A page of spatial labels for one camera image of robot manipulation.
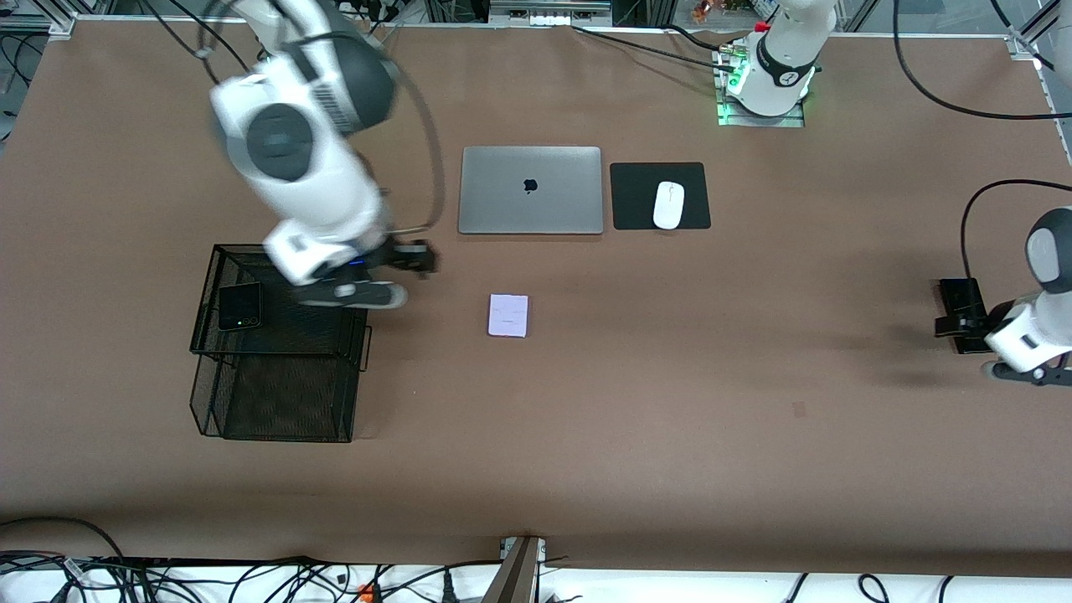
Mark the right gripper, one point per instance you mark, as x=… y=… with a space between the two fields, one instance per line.
x=395 y=255

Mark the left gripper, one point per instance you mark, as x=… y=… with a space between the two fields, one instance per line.
x=976 y=322

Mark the tall black smartphone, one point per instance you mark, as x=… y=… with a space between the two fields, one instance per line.
x=959 y=295

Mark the lavender flip phone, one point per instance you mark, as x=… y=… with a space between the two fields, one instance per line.
x=508 y=316

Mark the small black flip phone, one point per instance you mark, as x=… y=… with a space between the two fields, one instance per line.
x=239 y=306

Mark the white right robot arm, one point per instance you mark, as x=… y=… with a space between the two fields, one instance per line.
x=285 y=142

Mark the silver closed laptop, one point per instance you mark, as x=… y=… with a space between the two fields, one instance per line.
x=529 y=191

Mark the black mouse pad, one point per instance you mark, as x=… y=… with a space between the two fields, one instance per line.
x=632 y=197

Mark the white computer mouse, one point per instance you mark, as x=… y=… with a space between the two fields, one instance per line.
x=668 y=205

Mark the white power strip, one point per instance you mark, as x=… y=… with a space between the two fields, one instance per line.
x=548 y=18

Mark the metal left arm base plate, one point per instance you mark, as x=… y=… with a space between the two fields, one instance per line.
x=787 y=121

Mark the metal table corner bracket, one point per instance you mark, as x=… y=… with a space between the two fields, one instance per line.
x=64 y=25
x=1023 y=46

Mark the metal frame box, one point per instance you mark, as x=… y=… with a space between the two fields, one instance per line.
x=586 y=10

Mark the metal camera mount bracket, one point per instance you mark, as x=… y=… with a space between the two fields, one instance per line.
x=515 y=578

